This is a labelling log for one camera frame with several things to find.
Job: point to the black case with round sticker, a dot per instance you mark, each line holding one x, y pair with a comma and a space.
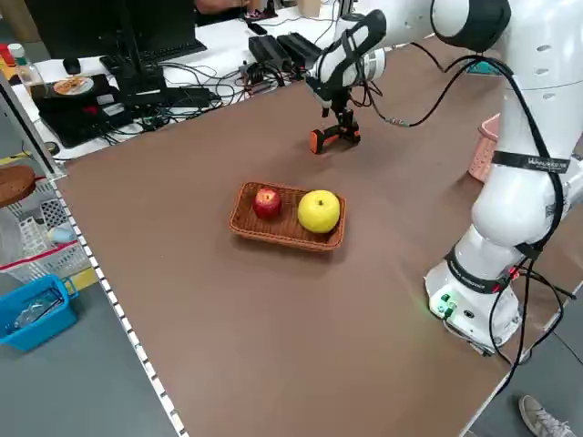
77, 111

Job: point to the cardboard box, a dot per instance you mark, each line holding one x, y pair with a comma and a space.
309, 7

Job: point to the brown wicker basket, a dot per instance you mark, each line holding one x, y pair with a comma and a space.
282, 227

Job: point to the black power supply box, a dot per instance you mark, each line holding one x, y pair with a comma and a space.
268, 49
298, 45

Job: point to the person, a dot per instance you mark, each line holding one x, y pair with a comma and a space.
544, 419

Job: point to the red apple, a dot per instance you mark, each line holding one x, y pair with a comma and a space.
267, 204

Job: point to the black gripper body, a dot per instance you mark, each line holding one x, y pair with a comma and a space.
332, 98

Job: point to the person's forearm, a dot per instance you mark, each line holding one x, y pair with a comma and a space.
218, 5

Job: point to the white perforated plastic basket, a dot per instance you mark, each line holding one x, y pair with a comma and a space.
45, 255

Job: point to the clear bottle white cap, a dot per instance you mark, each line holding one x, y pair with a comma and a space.
25, 68

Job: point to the black computer mouse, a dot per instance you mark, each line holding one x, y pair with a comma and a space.
72, 66

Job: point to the pink plastic basket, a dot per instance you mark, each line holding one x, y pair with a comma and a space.
483, 155

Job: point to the black computer monitor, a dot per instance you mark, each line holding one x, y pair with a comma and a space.
91, 27

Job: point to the yellow apple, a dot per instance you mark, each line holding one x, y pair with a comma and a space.
319, 211

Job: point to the blue plastic basket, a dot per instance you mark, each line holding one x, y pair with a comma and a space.
41, 318

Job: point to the black smartphone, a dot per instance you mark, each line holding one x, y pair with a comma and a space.
257, 28

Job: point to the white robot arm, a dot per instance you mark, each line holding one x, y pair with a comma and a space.
524, 136

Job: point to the black keyboard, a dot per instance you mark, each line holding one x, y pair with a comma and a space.
173, 51

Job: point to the brown wooden board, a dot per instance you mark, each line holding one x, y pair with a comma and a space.
13, 184

